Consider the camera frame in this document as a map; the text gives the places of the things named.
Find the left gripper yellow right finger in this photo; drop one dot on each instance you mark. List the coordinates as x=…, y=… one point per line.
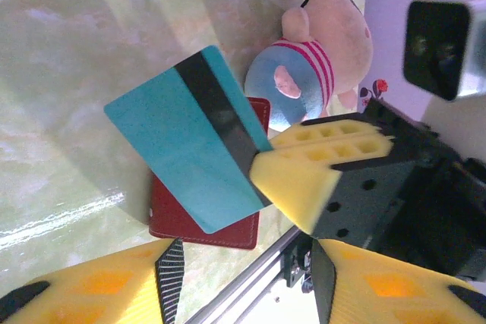
x=379, y=293

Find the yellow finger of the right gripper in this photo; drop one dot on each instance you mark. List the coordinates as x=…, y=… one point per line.
x=322, y=132
x=296, y=183

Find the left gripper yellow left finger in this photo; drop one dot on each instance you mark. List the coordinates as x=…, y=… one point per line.
x=95, y=293

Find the red leather card holder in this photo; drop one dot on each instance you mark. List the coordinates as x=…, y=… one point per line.
x=182, y=225

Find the teal credit card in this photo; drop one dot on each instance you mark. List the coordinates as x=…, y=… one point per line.
x=171, y=142

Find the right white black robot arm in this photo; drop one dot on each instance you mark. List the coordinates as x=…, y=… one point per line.
x=463, y=126

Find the pink pig plush toy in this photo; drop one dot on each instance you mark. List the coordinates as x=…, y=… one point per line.
x=334, y=35

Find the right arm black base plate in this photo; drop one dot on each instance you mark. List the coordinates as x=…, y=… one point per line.
x=294, y=267

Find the long aluminium base rail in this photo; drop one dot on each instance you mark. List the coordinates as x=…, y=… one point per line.
x=247, y=286

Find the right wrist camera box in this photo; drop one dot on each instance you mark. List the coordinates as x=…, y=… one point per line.
x=436, y=43

